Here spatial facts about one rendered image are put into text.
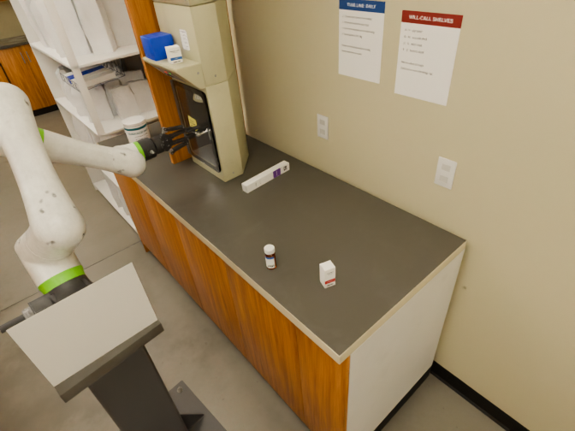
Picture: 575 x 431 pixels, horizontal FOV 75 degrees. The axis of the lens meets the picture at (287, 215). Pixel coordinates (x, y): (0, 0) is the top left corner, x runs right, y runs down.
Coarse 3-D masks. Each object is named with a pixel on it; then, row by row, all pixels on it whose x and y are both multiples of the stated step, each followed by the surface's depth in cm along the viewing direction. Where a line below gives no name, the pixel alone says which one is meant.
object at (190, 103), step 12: (180, 84) 174; (180, 96) 179; (192, 96) 169; (204, 96) 161; (180, 108) 186; (192, 108) 175; (204, 108) 165; (204, 120) 171; (192, 144) 194; (204, 144) 183; (204, 156) 190; (216, 156) 178; (216, 168) 184
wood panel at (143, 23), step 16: (128, 0) 159; (144, 0) 163; (144, 16) 166; (144, 32) 168; (144, 64) 175; (160, 80) 182; (160, 96) 185; (160, 112) 189; (176, 112) 194; (176, 144) 202; (176, 160) 206
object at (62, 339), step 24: (96, 288) 102; (120, 288) 107; (48, 312) 96; (72, 312) 100; (96, 312) 105; (120, 312) 111; (144, 312) 117; (24, 336) 94; (48, 336) 98; (72, 336) 103; (96, 336) 109; (120, 336) 114; (48, 360) 101; (72, 360) 106
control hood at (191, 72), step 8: (152, 64) 164; (160, 64) 156; (168, 64) 154; (176, 64) 153; (184, 64) 153; (192, 64) 152; (200, 64) 153; (176, 72) 148; (184, 72) 150; (192, 72) 152; (200, 72) 154; (184, 80) 160; (192, 80) 153; (200, 80) 156; (200, 88) 158
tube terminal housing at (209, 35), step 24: (216, 0) 150; (168, 24) 159; (192, 24) 145; (216, 24) 150; (192, 48) 153; (216, 48) 155; (216, 72) 159; (216, 96) 164; (216, 120) 169; (240, 120) 189; (216, 144) 175; (240, 144) 188; (240, 168) 190
